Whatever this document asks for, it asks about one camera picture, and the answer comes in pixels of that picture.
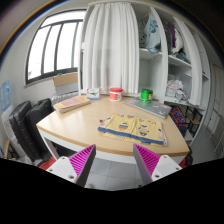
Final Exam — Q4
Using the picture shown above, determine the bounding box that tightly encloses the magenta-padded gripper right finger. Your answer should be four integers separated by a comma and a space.
132, 143, 184, 187

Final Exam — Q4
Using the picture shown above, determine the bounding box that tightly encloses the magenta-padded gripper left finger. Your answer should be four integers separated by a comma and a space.
45, 143, 97, 188

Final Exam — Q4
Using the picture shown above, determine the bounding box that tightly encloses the red and black bag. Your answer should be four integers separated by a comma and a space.
179, 151, 194, 168

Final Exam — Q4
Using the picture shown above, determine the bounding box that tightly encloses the bin of colourful blocks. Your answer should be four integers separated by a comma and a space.
169, 105, 189, 138

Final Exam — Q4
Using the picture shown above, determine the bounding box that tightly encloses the white drying rack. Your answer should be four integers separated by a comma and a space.
205, 113, 224, 158

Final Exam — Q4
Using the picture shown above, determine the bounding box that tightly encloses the grey laptop with stickers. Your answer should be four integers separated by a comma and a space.
122, 97, 173, 120

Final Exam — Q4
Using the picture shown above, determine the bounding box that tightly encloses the yellow and pink book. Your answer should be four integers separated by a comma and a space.
53, 94, 92, 114

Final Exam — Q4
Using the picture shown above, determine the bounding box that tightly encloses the green round jar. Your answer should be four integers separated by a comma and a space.
139, 88, 154, 102

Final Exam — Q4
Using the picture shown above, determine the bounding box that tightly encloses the small white card box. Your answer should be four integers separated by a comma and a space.
85, 87, 101, 101

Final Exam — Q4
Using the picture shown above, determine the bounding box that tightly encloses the brown cardboard box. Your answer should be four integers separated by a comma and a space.
53, 72, 80, 96

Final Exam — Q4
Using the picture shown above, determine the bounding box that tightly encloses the white jar red lid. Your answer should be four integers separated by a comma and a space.
109, 87, 124, 102

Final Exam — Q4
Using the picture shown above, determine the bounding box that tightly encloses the white shelf unit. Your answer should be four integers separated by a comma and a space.
79, 1, 212, 112

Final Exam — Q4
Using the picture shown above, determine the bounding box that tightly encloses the black-framed window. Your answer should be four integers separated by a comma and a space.
24, 9, 87, 85

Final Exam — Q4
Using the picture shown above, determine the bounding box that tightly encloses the small black frame stool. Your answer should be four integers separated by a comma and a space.
184, 106, 204, 138

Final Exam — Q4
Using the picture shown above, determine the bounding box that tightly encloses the blue wall poster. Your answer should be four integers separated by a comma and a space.
0, 79, 12, 113

